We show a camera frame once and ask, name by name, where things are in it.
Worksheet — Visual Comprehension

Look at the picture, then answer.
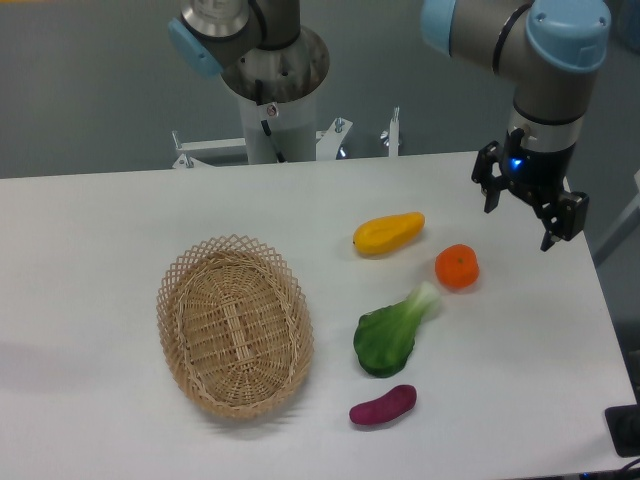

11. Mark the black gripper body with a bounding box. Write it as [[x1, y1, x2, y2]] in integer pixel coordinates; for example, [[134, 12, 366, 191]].
[[501, 128, 575, 210]]

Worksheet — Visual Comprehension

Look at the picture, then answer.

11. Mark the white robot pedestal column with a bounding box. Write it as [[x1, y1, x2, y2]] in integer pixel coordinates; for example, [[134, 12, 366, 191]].
[[237, 95, 317, 164]]

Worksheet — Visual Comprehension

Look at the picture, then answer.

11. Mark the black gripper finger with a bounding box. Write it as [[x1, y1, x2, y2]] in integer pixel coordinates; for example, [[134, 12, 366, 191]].
[[471, 141, 506, 214], [541, 191, 589, 251]]

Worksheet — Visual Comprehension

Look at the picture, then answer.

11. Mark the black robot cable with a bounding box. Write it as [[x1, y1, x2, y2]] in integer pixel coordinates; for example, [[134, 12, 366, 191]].
[[254, 78, 287, 164]]

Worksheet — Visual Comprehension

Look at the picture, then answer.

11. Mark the green bok choy vegetable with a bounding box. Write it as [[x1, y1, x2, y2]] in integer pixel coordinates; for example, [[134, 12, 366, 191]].
[[353, 282, 441, 378]]

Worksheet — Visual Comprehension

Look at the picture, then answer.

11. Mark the white metal base frame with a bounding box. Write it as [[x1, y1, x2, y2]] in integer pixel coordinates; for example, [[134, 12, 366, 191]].
[[171, 106, 403, 170]]

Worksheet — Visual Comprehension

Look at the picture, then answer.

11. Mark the orange tangerine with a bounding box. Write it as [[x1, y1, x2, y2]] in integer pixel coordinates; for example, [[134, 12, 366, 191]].
[[434, 244, 480, 290]]

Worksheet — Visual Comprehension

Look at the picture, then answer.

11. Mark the woven wicker basket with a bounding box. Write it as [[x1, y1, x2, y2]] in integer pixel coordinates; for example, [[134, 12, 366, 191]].
[[156, 235, 314, 420]]

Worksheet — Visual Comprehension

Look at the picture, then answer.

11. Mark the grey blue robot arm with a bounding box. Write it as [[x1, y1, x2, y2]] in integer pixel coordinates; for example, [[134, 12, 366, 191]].
[[168, 1, 611, 250]]

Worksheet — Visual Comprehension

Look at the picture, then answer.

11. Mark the purple sweet potato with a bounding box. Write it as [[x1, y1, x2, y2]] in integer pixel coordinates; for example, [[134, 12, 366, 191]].
[[349, 384, 418, 427]]

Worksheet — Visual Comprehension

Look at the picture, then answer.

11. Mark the black device at table edge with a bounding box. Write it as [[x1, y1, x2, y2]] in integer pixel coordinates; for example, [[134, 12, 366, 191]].
[[604, 404, 639, 458]]

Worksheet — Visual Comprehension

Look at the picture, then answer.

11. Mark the yellow papaya half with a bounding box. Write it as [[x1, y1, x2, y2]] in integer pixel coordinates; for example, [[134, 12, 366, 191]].
[[352, 212, 425, 256]]

